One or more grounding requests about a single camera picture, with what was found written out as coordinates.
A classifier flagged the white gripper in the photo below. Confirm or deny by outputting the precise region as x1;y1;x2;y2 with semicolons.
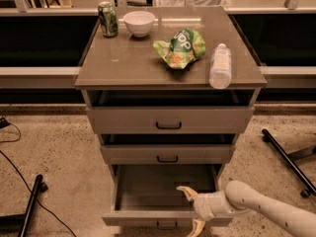
177;186;235;237

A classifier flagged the grey bottom drawer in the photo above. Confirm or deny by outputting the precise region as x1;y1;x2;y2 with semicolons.
103;164;220;229

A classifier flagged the grey drawer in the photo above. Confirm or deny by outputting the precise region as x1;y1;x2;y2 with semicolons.
87;90;254;134
103;164;220;229
100;134;235;165

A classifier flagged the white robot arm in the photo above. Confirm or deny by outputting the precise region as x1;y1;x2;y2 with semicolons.
177;181;316;237

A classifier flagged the grey middle drawer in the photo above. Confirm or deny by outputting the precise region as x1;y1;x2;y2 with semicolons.
100;134;235;165

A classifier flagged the grey drawer cabinet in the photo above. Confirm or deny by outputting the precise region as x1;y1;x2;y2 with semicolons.
74;6;268;170

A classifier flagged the grey top drawer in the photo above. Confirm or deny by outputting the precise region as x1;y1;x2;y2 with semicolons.
87;90;254;134

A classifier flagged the black stand leg right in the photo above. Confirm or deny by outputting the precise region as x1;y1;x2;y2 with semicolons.
262;128;316;198

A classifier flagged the black stand leg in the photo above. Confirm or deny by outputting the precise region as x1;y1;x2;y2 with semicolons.
0;175;46;237
262;128;316;198

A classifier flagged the clear plastic bottle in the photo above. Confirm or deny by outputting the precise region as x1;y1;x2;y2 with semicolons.
209;43;232;89

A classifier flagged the green crumpled chip bag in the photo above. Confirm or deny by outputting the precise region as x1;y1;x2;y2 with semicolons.
153;28;206;69

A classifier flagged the black stand leg left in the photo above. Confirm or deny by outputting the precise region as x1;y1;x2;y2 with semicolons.
0;175;46;237

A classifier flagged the white bowl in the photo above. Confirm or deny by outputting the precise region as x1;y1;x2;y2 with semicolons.
123;11;155;38

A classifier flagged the green soda can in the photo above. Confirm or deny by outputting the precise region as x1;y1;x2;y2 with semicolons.
98;1;119;38

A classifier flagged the metal railing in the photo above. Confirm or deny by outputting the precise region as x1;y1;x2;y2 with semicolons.
0;0;316;88

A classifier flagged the black floor cable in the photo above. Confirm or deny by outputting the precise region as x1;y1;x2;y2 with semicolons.
0;117;77;237

